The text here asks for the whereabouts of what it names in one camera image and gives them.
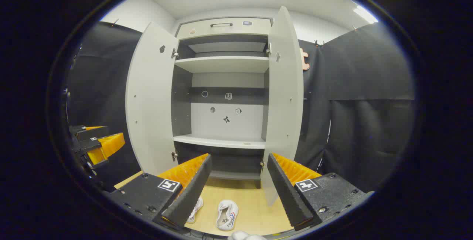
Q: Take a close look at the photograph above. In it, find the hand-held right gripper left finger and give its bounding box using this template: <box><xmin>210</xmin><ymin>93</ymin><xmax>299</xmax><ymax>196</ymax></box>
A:
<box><xmin>107</xmin><ymin>153</ymin><xmax>213</xmax><ymax>230</ymax></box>

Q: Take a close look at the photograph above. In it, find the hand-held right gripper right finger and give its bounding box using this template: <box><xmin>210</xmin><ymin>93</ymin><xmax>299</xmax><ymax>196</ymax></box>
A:
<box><xmin>267</xmin><ymin>153</ymin><xmax>374</xmax><ymax>232</ymax></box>

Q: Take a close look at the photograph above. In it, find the white shoe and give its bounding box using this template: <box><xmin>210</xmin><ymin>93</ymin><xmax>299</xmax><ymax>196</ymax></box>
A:
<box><xmin>186</xmin><ymin>196</ymin><xmax>204</xmax><ymax>224</ymax></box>
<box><xmin>216</xmin><ymin>200</ymin><xmax>239</xmax><ymax>231</ymax></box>

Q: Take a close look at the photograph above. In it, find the white shoe cabinet door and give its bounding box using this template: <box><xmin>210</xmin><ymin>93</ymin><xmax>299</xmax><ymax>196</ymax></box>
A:
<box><xmin>261</xmin><ymin>6</ymin><xmax>304</xmax><ymax>206</ymax></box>
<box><xmin>126</xmin><ymin>22</ymin><xmax>180</xmax><ymax>176</ymax></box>

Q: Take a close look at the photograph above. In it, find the white shoe cabinet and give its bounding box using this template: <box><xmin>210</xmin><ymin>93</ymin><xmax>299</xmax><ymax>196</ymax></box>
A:
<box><xmin>172</xmin><ymin>17</ymin><xmax>274</xmax><ymax>189</ymax></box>

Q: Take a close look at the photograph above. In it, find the white cabinet shelf board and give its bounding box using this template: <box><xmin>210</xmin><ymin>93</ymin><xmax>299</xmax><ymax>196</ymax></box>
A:
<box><xmin>173</xmin><ymin>133</ymin><xmax>267</xmax><ymax>149</ymax></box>
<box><xmin>174</xmin><ymin>55</ymin><xmax>270</xmax><ymax>74</ymax></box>

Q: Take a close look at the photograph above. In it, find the white cabinet drawer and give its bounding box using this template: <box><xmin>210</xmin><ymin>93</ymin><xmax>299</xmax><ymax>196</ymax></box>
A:
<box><xmin>176</xmin><ymin>18</ymin><xmax>272</xmax><ymax>40</ymax></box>

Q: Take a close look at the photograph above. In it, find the ceiling light panel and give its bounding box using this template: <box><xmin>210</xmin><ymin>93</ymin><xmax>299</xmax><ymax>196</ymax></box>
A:
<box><xmin>353</xmin><ymin>6</ymin><xmax>379</xmax><ymax>24</ymax></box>

